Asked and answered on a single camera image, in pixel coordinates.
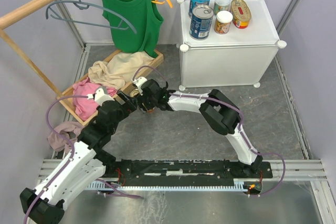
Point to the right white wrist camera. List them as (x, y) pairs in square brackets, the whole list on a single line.
[(139, 82)]

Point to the white slotted cable duct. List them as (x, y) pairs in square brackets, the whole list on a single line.
[(236, 187)]

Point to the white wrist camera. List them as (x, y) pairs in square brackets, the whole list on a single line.
[(139, 82), (100, 96)]

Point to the pink cloth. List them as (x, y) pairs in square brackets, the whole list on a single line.
[(84, 107)]

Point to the beige cloth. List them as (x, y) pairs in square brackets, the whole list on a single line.
[(119, 70)]

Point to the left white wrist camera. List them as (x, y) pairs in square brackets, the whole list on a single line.
[(100, 96)]

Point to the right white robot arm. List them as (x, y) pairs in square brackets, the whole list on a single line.
[(219, 112)]

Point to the wooden clothes rack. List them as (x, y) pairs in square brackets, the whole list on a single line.
[(48, 48)]

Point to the dark blue tin can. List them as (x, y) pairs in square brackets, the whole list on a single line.
[(201, 20)]

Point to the green tank top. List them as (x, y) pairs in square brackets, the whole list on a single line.
[(143, 15)]

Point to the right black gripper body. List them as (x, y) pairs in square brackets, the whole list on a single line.
[(148, 103)]

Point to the white plastic cube cabinet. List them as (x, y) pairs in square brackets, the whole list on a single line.
[(237, 58)]

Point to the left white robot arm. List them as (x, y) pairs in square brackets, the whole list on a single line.
[(85, 162)]

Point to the small cup white lid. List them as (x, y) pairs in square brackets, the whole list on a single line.
[(223, 21)]

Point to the wooden tray base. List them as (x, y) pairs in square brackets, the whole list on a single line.
[(128, 88)]

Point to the oval sardine tin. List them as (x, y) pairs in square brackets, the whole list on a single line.
[(241, 13), (135, 93)]

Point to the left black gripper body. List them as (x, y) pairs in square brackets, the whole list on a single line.
[(125, 109)]

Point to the mauve cloth on floor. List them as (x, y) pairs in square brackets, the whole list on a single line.
[(67, 130)]

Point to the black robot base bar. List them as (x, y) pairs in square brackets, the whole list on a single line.
[(141, 172)]

